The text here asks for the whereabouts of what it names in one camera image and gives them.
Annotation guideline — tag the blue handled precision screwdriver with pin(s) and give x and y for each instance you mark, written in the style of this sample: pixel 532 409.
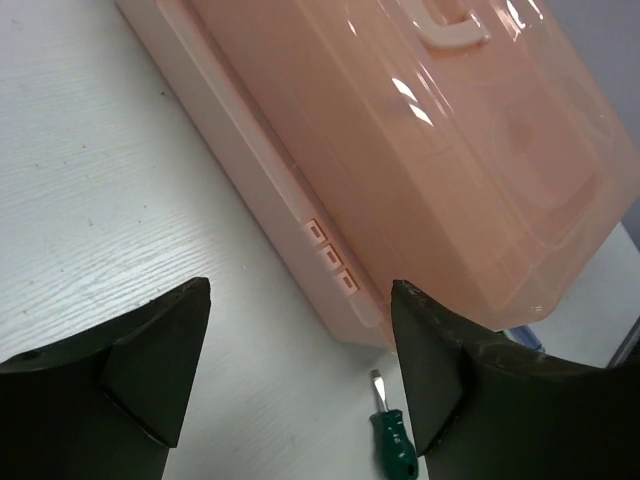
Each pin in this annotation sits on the blue handled precision screwdriver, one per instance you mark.
pixel 524 336

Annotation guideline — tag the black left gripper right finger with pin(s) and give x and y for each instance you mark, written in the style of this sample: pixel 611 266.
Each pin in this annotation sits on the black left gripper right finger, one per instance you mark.
pixel 484 407

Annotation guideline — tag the green stubby flathead screwdriver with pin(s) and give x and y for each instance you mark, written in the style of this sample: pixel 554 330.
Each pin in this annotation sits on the green stubby flathead screwdriver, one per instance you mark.
pixel 394 452

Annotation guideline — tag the pink plastic toolbox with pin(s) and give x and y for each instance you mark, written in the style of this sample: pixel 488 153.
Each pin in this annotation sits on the pink plastic toolbox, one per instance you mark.
pixel 462 146

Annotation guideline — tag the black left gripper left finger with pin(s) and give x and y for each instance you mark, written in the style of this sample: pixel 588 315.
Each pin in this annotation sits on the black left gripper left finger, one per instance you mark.
pixel 110 401

